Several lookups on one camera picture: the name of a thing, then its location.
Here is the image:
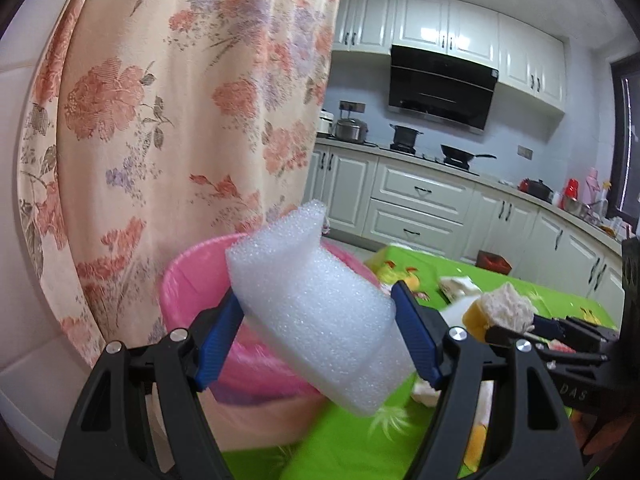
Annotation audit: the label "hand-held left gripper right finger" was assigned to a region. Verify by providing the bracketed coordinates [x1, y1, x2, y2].
[390, 280, 586, 480]

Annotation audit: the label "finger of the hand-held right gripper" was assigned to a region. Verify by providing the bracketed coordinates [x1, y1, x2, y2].
[532, 314, 621, 343]
[482, 326, 607, 366]

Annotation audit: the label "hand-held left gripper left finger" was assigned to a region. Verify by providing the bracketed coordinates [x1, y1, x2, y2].
[54, 287, 246, 480]

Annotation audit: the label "yellow sponge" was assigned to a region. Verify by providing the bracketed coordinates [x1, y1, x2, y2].
[462, 282, 536, 343]

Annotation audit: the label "pink trash bin with bag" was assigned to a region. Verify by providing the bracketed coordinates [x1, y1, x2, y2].
[159, 232, 385, 408]

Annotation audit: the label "white foam block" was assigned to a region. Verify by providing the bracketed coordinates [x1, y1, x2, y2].
[225, 200, 418, 417]

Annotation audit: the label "white cloth bundle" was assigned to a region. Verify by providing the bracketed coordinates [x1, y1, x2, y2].
[439, 275, 483, 304]

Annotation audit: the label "white crumpled paper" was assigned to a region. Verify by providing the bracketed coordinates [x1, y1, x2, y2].
[411, 377, 447, 407]

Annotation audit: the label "steel bowl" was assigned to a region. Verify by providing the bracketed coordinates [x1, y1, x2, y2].
[562, 197, 601, 219]

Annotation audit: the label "green printed tablecloth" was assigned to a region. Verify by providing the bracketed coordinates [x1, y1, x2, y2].
[220, 242, 623, 480]

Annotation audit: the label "white lower cabinets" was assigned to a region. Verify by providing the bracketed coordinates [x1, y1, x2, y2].
[305, 142, 626, 311]

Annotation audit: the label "red casserole pot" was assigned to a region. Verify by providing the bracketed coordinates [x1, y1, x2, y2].
[518, 178, 555, 201]

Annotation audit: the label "dark window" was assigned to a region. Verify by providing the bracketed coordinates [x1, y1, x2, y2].
[611, 55, 640, 216]

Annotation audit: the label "black frying pan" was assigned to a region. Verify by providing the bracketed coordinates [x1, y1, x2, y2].
[440, 144, 498, 165]

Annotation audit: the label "black stock pot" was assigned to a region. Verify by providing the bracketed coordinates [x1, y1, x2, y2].
[390, 124, 423, 152]

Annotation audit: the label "steel pressure cooker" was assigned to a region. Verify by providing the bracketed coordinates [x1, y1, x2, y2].
[334, 116, 370, 145]

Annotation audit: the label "floral curtain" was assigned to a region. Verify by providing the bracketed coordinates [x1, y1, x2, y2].
[17, 0, 348, 456]

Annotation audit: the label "black range hood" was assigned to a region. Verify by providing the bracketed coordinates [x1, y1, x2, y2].
[389, 44, 501, 135]

